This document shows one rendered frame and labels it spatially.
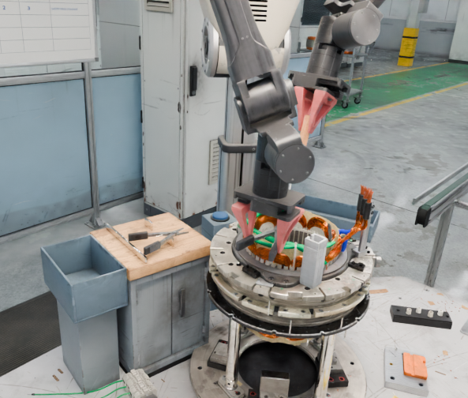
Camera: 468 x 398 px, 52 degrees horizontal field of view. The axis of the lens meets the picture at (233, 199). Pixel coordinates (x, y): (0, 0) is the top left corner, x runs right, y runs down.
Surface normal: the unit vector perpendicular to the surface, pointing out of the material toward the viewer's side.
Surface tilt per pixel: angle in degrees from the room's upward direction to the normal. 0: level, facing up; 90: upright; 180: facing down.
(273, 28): 90
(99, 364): 90
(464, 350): 0
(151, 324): 90
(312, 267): 90
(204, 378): 0
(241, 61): 78
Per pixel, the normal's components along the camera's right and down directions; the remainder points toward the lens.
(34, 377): 0.05, -0.92
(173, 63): -0.67, 0.26
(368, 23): 0.35, 0.19
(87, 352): 0.62, 0.34
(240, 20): 0.13, 0.19
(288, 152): 0.20, 0.39
